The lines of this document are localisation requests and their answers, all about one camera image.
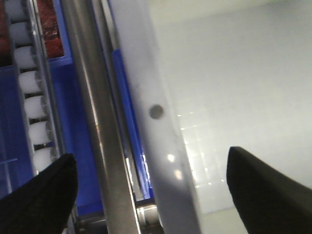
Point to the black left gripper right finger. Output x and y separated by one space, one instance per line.
267 201

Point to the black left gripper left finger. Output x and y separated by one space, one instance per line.
42 205

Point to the white Totelife plastic bin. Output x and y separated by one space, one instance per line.
206 75

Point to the blue bin lower centre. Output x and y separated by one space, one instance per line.
13 145

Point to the blue bin with red parts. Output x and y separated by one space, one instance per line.
50 27

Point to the white roller track left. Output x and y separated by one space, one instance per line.
34 82

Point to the steel shelf divider rail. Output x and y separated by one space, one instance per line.
115 188

